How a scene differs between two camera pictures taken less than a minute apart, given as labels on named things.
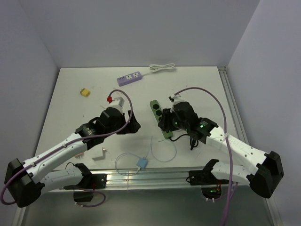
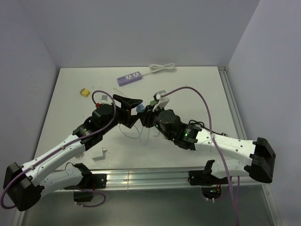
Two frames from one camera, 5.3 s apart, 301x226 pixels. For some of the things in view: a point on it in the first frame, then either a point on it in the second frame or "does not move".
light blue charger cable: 151,145 to 139,134
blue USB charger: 142,162 to 140,108
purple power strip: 125,79 does not move
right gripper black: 165,124 to 146,116
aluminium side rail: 237,124 does not move
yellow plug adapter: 84,92 does not move
